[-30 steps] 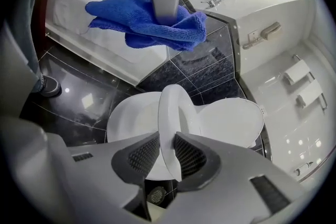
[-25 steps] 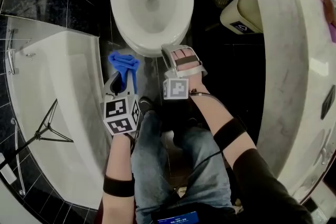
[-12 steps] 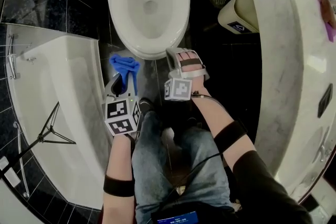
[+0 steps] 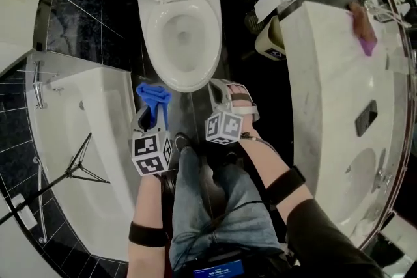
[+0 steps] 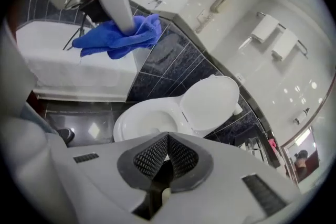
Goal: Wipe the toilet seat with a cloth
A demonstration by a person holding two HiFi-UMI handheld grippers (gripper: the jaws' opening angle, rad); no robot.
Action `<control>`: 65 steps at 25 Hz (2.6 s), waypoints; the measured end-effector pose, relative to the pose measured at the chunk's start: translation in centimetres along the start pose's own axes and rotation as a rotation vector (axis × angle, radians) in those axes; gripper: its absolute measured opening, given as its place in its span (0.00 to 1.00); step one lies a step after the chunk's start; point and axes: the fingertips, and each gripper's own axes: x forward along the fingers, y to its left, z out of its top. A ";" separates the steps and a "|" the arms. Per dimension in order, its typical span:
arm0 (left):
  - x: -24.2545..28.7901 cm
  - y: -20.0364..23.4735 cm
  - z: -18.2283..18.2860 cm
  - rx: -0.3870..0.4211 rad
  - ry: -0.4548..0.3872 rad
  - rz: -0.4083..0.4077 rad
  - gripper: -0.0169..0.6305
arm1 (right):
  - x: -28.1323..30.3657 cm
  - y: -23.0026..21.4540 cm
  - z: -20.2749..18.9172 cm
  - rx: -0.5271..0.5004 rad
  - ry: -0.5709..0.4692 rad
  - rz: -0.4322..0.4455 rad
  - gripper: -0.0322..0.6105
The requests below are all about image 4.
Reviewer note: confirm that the black right armband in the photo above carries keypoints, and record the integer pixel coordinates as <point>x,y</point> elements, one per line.
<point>285,185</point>

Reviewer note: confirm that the black smartphone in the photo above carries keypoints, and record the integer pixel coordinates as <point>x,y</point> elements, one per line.
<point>366,118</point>

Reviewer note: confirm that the person's shoe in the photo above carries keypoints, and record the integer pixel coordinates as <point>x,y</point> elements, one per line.
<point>230,157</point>
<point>181,141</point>

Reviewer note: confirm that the person's left forearm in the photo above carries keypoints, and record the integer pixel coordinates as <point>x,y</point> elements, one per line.
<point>148,202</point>

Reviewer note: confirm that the chrome sink faucet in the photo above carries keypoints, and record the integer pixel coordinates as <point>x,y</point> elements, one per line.
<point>384,177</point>

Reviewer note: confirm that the cream waste bin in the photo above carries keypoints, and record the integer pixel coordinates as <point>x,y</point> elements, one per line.
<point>267,39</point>

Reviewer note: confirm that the white paper sheet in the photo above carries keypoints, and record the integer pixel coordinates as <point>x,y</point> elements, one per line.
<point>265,8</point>

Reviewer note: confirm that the folded white hand towel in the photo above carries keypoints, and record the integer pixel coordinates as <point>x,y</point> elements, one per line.
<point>365,228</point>

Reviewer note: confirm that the person's right shoe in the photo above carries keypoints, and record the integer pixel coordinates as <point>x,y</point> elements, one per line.
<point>230,157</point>

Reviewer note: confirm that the black armband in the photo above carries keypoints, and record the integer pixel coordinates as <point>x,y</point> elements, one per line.
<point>285,185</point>
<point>146,234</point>

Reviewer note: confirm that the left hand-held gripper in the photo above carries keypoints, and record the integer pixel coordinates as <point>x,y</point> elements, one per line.
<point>150,153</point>

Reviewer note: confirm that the chrome grab bar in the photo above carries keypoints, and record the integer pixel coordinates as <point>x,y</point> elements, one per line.
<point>40,205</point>

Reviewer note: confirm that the black light stand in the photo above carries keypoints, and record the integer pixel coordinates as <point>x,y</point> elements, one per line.
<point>73,169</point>

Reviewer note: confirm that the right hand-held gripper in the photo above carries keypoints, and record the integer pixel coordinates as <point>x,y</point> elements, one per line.
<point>224,127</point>

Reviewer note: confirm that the white toilet bowl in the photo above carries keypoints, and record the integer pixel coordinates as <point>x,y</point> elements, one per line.
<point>184,39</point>

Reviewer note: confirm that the person's dark jacket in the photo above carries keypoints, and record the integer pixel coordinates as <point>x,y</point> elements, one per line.
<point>325,237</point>

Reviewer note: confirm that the purple cloth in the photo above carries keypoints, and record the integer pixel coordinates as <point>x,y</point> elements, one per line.
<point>368,47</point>

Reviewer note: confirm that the blue cloth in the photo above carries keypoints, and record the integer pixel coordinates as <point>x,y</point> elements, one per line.
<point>154,94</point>

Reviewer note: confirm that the white bathtub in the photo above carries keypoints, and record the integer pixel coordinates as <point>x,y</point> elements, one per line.
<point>97,146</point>

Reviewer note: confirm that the black left armband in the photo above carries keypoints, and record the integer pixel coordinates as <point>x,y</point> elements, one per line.
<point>146,234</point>

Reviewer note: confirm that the white sink basin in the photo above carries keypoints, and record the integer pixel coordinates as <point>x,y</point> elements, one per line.
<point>361,189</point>

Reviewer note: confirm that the white wall soap holder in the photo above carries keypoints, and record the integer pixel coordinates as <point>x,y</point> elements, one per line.
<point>23,211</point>

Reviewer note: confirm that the person's left shoe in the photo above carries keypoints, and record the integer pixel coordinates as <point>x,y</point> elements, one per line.
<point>181,141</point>

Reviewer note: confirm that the person's right hand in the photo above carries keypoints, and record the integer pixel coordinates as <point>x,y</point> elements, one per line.
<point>238,89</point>

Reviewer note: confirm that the person's right forearm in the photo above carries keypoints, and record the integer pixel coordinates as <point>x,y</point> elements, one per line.
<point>264,159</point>

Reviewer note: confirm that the round metal floor drain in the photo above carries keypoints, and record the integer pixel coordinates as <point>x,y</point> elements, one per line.
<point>252,21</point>

